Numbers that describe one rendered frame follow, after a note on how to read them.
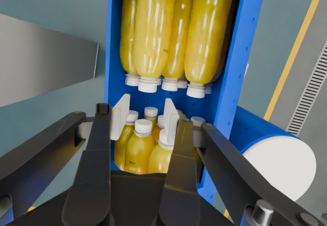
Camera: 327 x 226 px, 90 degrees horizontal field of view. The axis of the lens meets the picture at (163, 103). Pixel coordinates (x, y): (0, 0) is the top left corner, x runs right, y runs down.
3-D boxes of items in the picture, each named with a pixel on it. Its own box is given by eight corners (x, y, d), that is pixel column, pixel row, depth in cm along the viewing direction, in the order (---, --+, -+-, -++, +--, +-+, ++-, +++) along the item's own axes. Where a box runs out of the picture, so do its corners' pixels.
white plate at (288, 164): (268, 121, 47) (265, 120, 48) (215, 193, 53) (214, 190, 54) (334, 159, 52) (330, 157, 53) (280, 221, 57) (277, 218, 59)
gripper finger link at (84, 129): (105, 142, 13) (66, 138, 13) (118, 119, 18) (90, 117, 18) (106, 124, 13) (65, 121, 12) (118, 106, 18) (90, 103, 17)
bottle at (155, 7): (156, -10, 34) (147, 78, 39) (130, -27, 29) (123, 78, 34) (185, -16, 30) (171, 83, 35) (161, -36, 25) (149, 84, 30)
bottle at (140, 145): (132, 183, 46) (137, 122, 42) (154, 193, 44) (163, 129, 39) (116, 201, 40) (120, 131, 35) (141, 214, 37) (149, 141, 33)
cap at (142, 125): (139, 126, 40) (140, 119, 39) (154, 130, 38) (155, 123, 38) (131, 131, 36) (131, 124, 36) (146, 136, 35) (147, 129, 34)
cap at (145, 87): (148, 78, 37) (147, 86, 37) (135, 78, 34) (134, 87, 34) (161, 81, 35) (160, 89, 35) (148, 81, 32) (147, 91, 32)
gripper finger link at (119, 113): (118, 141, 15) (109, 140, 15) (128, 115, 22) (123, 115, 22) (119, 110, 14) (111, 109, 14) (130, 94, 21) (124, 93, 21)
